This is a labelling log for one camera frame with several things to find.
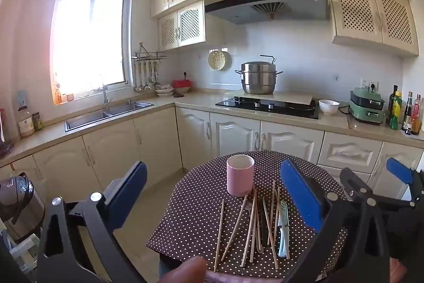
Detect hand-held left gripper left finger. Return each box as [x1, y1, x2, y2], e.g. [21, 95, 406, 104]
[36, 161, 148, 283]

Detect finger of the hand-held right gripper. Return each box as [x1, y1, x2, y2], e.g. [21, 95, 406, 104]
[339, 167, 411, 211]
[386, 157, 424, 207]

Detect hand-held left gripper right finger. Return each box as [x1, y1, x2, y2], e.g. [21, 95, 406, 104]
[280, 159, 391, 283]

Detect light blue handled knife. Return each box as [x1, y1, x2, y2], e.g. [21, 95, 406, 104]
[277, 202, 290, 258]

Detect pink cup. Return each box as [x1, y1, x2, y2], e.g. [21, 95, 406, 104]
[227, 155, 255, 197]

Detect pile of wooden chopsticks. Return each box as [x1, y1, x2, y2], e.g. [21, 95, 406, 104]
[214, 180, 282, 272]

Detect person's left hand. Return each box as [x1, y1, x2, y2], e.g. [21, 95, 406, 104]
[159, 256, 207, 283]

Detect dark chopstick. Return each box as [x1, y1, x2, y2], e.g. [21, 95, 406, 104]
[259, 206, 267, 246]

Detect cream lower kitchen cabinets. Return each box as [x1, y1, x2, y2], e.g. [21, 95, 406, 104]
[0, 106, 424, 204]

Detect metal spoon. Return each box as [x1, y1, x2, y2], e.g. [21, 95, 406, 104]
[256, 226, 265, 254]

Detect dark olive oil bottle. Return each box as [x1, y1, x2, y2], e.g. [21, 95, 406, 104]
[388, 85, 398, 128]

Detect green electric cooker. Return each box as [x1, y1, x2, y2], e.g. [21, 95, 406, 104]
[347, 86, 387, 125]

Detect polka dot covered round table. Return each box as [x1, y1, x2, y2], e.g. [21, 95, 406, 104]
[146, 150, 348, 280]

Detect white bowl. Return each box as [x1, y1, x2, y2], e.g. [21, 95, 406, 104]
[318, 99, 340, 116]

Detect stainless steel sink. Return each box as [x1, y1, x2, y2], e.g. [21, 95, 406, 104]
[64, 99, 155, 133]

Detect metal faucet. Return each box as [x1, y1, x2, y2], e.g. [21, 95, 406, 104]
[100, 83, 114, 113]

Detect black gas cooktop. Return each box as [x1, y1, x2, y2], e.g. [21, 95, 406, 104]
[215, 96, 320, 120]

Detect small bottles on windowsill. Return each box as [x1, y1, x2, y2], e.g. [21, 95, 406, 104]
[53, 83, 75, 105]

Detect clear bottle with label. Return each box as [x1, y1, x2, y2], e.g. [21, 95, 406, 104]
[18, 106, 36, 138]

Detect stainless steel steamer pot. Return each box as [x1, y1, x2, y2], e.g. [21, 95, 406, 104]
[235, 54, 284, 95]

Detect cream lattice door cabinet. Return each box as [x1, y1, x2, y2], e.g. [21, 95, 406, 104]
[158, 0, 206, 52]
[325, 0, 420, 57]

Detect cream round strainer plate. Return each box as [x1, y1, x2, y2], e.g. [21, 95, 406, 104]
[207, 50, 230, 72]

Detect kitchen window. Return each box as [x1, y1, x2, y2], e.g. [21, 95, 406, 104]
[50, 0, 129, 103]

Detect black range hood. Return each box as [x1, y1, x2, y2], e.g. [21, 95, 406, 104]
[204, 0, 329, 25]

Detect white wall socket pair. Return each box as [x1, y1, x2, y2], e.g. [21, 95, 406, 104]
[361, 79, 380, 92]

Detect wall utensil rack with ladles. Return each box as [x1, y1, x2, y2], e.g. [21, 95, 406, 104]
[131, 41, 168, 93]

